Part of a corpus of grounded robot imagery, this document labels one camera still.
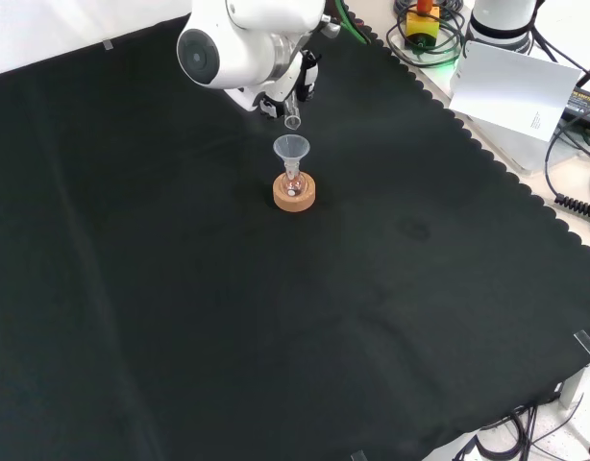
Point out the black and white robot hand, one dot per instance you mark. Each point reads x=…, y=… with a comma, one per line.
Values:
x=308, y=77

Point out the clear graduated cylinder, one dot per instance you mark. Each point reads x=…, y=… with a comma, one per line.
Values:
x=292, y=120

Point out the clear round-bottom flask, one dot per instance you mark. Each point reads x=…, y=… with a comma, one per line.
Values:
x=293, y=187

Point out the clear plastic funnel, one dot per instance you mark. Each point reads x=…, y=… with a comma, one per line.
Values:
x=291, y=148

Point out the yellow stop button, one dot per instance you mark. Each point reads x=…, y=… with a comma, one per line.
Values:
x=422, y=26

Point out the clear cloth clip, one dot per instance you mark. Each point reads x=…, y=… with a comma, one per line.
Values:
x=588, y=343
x=108, y=45
x=358, y=456

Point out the pale board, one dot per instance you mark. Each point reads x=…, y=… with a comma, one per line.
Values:
x=511, y=86

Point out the black bench cloth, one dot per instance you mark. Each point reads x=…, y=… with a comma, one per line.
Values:
x=228, y=312

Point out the black power adapter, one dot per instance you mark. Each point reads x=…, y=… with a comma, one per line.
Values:
x=585, y=103

